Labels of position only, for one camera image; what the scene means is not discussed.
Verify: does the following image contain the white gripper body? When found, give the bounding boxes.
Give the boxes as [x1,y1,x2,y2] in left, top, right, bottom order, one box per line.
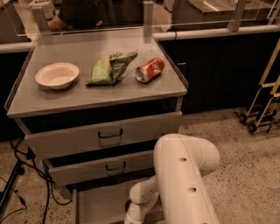
[124,192,159,224]

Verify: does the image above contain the grey bottom drawer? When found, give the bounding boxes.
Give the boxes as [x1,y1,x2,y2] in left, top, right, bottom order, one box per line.
[73,178,142,224]

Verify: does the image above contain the grey drawer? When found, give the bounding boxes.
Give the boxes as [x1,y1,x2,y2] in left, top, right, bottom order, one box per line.
[49,150,153,186]
[25,111,182,159]
[73,178,142,224]

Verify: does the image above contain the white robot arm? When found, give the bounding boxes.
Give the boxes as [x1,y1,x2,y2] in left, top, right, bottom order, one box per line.
[124,134,220,224]

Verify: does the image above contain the grey middle drawer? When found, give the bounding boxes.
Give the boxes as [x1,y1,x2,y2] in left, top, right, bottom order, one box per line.
[49,150,153,186]

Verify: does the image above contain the grey drawer cabinet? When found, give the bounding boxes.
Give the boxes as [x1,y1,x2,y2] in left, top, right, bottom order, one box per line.
[4,28,189,193]

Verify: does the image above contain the grey top drawer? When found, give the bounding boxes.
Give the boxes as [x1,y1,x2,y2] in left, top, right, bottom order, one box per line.
[25,111,182,159]

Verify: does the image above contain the black tripod leg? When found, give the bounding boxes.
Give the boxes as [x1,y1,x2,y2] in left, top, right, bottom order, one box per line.
[0,161,22,213]

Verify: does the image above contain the red soda can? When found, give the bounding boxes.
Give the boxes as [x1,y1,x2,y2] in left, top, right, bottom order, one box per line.
[135,57,165,83]

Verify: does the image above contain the green chip bag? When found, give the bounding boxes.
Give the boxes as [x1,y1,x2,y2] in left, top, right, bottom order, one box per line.
[86,51,138,86]

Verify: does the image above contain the white paper bowl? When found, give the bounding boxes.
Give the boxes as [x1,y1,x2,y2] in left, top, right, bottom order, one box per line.
[35,63,80,90]

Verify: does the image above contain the grey counter in background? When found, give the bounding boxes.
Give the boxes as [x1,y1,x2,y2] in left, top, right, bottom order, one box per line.
[171,0,274,31]

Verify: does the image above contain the person in dark clothes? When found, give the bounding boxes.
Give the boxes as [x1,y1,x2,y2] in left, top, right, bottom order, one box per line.
[48,0,144,32]

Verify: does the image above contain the black cables on floor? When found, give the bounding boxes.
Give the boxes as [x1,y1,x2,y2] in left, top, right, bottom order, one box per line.
[0,138,70,224]

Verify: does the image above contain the white horizontal rail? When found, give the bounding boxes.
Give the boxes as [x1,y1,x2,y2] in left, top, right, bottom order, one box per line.
[0,24,280,53]

